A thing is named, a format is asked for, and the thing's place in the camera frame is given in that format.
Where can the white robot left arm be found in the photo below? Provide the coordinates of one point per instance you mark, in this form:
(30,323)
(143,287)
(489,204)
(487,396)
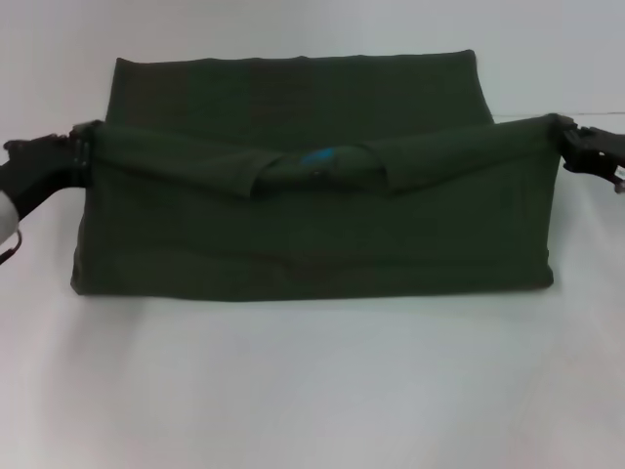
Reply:
(7,217)

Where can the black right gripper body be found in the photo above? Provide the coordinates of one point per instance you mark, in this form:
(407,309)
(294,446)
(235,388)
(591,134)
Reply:
(598,151)

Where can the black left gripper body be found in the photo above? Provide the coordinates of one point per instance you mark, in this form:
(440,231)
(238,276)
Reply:
(39,168)

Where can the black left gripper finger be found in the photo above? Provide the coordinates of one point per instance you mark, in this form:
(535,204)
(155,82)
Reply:
(86,166)
(84,131)

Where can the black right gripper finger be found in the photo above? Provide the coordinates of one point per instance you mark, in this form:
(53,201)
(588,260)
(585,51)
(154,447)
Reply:
(560,123)

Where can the dark green printed t-shirt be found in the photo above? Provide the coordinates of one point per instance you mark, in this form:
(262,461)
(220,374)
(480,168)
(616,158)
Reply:
(317,220)

